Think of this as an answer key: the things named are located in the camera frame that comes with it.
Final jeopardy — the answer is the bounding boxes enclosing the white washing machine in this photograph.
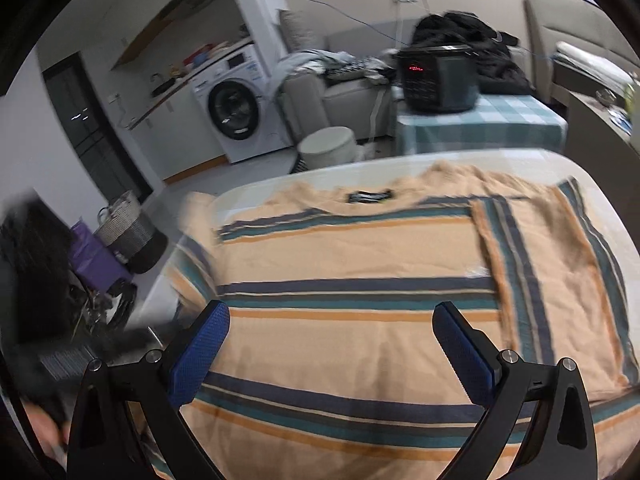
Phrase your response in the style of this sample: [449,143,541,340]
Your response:
[192,44,296,163]

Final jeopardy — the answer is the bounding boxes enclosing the black electric cooker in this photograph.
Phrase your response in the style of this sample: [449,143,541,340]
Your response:
[397,45,482,113]

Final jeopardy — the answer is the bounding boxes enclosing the wooden wall cabinet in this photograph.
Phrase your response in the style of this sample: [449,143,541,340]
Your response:
[112,0,231,68]

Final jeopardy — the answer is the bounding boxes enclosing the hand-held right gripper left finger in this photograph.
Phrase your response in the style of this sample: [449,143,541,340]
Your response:
[66,300,232,480]

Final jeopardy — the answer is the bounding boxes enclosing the shelf with green containers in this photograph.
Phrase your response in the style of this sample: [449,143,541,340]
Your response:
[565,87,640,201]

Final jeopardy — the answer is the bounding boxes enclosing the striped beige towel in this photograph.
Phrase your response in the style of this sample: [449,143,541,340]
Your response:
[167,160,640,480]

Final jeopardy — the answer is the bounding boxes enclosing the grey sofa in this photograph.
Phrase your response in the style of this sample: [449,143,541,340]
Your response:
[280,52,401,143]

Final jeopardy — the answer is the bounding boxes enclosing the kitchen counter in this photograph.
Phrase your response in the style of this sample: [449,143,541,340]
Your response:
[117,37,256,131]

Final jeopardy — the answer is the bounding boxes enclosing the woven laundry basket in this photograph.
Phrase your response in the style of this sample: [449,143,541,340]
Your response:
[95,190,168,275]

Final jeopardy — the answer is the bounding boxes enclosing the thin black cable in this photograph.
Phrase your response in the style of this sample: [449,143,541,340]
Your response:
[240,0,416,43]

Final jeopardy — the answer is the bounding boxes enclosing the pile of clothes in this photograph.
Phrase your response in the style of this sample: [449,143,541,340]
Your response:
[272,50,396,86]

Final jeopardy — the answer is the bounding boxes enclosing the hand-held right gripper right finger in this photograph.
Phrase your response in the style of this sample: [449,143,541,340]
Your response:
[432,301,598,480]

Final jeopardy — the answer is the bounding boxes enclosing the purple bag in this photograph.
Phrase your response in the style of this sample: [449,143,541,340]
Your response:
[70,220,132,291]

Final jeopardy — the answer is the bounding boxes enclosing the dark door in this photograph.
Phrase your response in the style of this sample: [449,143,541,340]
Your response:
[42,52,153,206]

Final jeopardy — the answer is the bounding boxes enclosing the beige padded headboard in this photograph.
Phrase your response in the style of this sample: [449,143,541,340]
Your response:
[522,0,640,106]

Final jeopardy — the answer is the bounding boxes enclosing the black jacket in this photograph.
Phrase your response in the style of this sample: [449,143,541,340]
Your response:
[411,11,536,96]

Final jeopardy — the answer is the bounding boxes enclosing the white round stool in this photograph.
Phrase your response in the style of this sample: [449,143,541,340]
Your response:
[297,127,357,173]

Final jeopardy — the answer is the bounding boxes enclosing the checkered tablecloth side table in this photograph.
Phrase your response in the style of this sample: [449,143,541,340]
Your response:
[392,87,568,158]

